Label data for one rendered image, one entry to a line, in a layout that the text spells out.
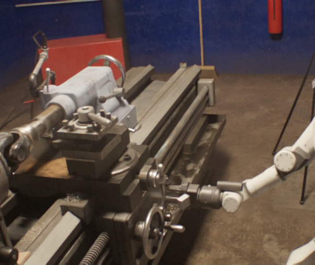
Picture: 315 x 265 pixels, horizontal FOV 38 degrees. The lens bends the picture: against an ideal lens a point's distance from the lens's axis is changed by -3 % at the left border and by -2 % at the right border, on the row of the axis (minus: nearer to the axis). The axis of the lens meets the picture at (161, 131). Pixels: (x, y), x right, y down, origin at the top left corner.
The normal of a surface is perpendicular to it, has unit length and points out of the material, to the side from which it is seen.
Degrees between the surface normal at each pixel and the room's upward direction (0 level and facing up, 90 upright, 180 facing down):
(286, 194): 0
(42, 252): 36
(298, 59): 90
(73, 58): 90
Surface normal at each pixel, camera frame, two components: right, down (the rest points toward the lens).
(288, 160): -0.39, 0.08
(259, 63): -0.31, 0.41
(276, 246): -0.09, -0.91
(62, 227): 0.48, -0.71
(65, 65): 0.04, 0.40
